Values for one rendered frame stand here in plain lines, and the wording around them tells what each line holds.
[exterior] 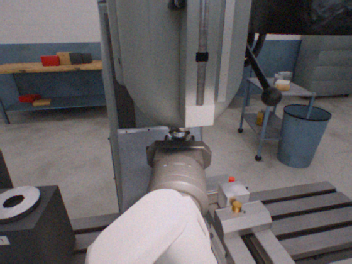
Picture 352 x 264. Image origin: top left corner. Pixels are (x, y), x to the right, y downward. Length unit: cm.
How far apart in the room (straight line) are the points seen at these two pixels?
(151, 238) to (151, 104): 19
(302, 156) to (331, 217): 199
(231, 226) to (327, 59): 519
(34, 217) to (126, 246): 30
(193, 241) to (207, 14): 24
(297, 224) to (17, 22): 485
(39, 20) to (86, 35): 77
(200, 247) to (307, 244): 48
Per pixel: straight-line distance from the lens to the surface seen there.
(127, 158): 83
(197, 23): 27
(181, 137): 42
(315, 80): 555
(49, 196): 53
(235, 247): 54
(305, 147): 271
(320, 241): 73
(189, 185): 28
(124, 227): 24
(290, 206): 79
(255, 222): 56
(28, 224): 49
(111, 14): 49
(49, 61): 425
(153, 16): 30
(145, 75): 31
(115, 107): 80
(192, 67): 27
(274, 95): 35
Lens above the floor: 146
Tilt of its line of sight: 27 degrees down
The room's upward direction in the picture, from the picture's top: straight up
